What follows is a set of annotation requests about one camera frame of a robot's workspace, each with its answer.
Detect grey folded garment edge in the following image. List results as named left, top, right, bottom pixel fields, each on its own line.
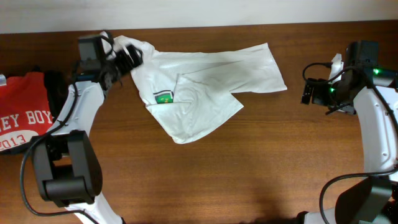
left=0, top=74, right=7, bottom=86

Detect dark navy folded clothes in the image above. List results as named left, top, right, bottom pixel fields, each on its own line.
left=1, top=67, right=68, bottom=155

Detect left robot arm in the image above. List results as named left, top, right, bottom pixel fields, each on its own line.
left=23, top=31, right=143, bottom=223

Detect right black cable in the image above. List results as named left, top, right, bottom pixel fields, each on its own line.
left=302, top=62, right=398, bottom=224

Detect white t-shirt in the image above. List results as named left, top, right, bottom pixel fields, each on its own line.
left=114, top=35, right=287, bottom=144

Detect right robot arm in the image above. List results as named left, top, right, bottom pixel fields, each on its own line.
left=297, top=40, right=397, bottom=223

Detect red printed folded t-shirt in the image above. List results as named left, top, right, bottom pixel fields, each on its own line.
left=1, top=72, right=53, bottom=154

